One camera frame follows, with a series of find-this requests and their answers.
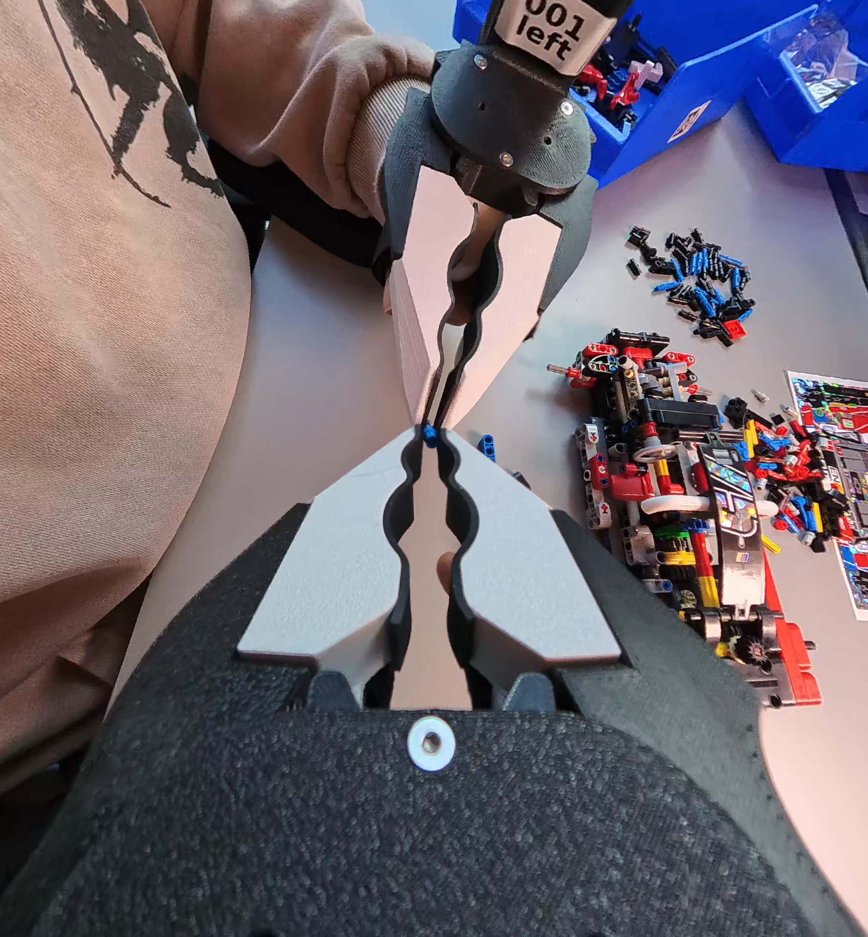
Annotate partly built lego car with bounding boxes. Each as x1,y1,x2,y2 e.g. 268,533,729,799
547,329,823,710

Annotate blue storage bin with tag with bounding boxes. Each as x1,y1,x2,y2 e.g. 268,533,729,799
452,0,827,187

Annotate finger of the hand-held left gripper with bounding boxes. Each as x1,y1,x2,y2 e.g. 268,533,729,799
389,163,479,429
433,212,565,434

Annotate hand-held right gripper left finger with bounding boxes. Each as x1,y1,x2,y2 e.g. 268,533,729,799
238,427,426,709

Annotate person's left hand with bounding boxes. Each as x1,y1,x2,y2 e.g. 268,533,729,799
443,205,499,326

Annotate person's left forearm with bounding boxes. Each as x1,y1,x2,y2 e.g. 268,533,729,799
145,0,435,221

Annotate pile of black blue pins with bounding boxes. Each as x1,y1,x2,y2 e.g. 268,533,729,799
626,225,757,346

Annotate clear bag of lego parts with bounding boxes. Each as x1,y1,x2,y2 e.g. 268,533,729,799
778,11,868,111

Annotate pile of mixed lego pieces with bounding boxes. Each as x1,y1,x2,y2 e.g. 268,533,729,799
723,395,856,553

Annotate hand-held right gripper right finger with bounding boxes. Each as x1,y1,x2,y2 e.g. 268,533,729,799
436,429,622,711

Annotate red and black lego parts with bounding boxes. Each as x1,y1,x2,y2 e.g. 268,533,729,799
573,15,677,133

